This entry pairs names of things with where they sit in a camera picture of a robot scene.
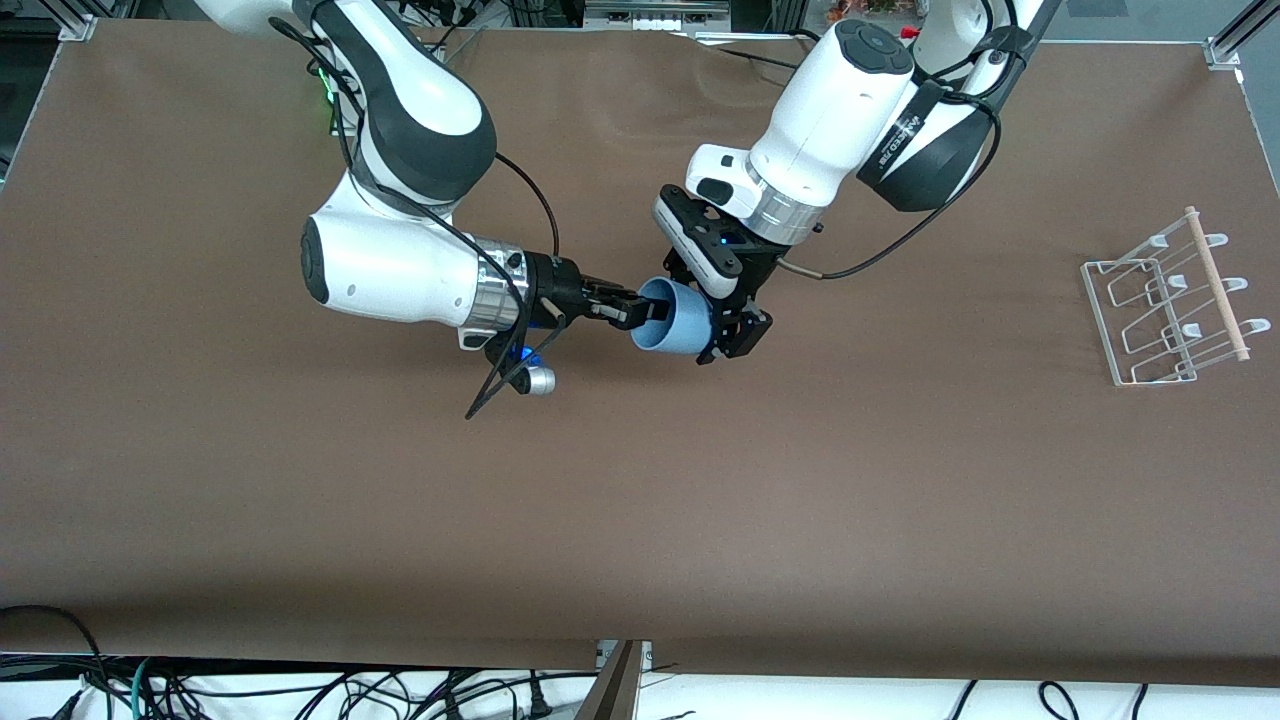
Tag white wire cup rack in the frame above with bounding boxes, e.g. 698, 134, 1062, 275
1080, 205, 1273, 388

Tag black base connector cable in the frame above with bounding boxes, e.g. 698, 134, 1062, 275
425, 20, 483, 61

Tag aluminium frame corner profile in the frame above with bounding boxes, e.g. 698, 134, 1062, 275
1205, 0, 1280, 69
55, 0, 101, 43

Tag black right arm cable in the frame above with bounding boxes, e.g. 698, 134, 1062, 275
268, 15, 561, 421

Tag blue plastic cup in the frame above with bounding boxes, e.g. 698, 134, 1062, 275
630, 277, 715, 356

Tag grey box with ports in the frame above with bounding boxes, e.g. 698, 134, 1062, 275
585, 0, 731, 31

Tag aluminium table edge post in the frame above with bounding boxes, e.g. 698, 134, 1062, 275
575, 640, 653, 720

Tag long black table cable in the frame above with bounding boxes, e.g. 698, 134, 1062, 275
720, 45, 801, 73

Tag brown table cover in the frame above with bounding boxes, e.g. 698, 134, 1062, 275
0, 20, 1280, 687

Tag thin black tangled cable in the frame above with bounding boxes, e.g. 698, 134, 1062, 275
150, 672, 341, 720

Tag thick black looping cable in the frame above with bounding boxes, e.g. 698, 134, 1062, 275
0, 605, 113, 720

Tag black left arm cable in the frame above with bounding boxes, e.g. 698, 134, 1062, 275
780, 0, 1046, 281

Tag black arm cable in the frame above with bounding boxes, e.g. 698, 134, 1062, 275
780, 0, 1046, 281
268, 15, 561, 421

